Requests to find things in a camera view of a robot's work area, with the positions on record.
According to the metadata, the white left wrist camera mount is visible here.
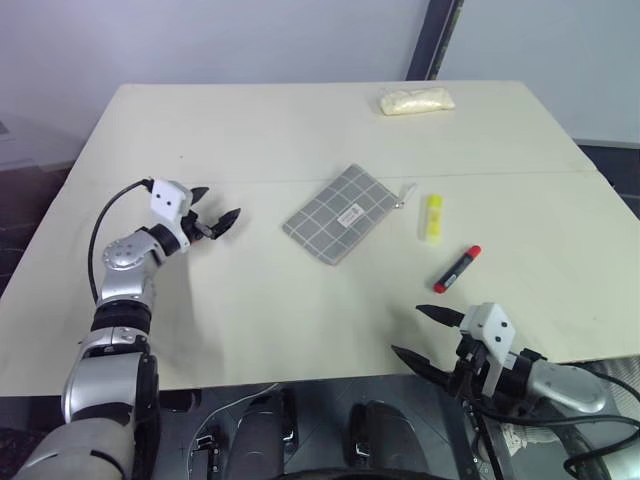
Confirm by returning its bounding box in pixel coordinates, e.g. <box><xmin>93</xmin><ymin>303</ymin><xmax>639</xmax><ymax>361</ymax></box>
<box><xmin>149</xmin><ymin>178</ymin><xmax>192</xmax><ymax>246</ymax></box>

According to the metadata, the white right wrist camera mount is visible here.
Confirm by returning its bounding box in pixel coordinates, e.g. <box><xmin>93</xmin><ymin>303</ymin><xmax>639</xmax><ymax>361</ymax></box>
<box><xmin>458</xmin><ymin>301</ymin><xmax>517</xmax><ymax>397</ymax></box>

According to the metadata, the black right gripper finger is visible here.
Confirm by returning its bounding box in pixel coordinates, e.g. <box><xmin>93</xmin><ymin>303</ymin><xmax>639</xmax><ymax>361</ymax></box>
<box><xmin>415</xmin><ymin>304</ymin><xmax>466</xmax><ymax>329</ymax></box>
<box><xmin>390</xmin><ymin>344</ymin><xmax>455</xmax><ymax>393</ymax></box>

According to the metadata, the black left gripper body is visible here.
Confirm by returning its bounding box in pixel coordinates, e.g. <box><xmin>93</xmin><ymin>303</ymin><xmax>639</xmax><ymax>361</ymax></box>
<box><xmin>181</xmin><ymin>209</ymin><xmax>216</xmax><ymax>245</ymax></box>

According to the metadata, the yellow highlighter pen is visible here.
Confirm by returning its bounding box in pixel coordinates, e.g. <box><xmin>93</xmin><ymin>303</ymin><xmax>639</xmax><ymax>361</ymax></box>
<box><xmin>417</xmin><ymin>194</ymin><xmax>445</xmax><ymax>246</ymax></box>

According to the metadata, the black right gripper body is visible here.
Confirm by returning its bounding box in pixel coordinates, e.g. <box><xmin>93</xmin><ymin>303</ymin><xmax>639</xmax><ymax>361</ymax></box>
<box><xmin>446</xmin><ymin>335</ymin><xmax>493</xmax><ymax>401</ymax></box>

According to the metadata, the grey checked zip pouch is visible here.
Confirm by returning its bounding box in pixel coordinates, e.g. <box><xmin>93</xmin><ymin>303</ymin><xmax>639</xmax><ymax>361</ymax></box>
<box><xmin>281</xmin><ymin>162</ymin><xmax>418</xmax><ymax>267</ymax></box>

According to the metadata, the clear bag of pale grains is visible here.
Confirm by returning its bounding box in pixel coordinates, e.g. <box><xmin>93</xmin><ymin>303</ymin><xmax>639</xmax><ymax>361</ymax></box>
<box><xmin>377</xmin><ymin>86</ymin><xmax>457</xmax><ymax>117</ymax></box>

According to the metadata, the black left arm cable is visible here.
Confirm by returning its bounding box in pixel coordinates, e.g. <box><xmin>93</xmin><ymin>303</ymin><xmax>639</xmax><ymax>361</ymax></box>
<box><xmin>87</xmin><ymin>179</ymin><xmax>154</xmax><ymax>304</ymax></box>

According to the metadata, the black marker with red caps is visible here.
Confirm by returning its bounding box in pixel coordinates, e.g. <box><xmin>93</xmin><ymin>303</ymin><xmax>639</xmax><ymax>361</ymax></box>
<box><xmin>431</xmin><ymin>244</ymin><xmax>483</xmax><ymax>294</ymax></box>

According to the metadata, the dark vertical door frame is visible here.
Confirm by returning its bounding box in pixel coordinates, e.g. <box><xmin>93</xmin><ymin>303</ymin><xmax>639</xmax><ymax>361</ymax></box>
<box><xmin>403</xmin><ymin>0</ymin><xmax>466</xmax><ymax>82</ymax></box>

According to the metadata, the dark rounded robot leg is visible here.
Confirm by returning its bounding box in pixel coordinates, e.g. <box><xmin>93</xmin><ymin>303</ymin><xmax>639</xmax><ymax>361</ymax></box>
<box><xmin>348</xmin><ymin>399</ymin><xmax>426</xmax><ymax>479</ymax></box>
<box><xmin>227</xmin><ymin>392</ymin><xmax>294</xmax><ymax>480</ymax></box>

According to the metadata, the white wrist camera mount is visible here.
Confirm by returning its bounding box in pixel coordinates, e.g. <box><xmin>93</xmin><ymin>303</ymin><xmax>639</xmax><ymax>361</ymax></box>
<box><xmin>149</xmin><ymin>178</ymin><xmax>192</xmax><ymax>246</ymax></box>
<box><xmin>458</xmin><ymin>301</ymin><xmax>517</xmax><ymax>397</ymax></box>

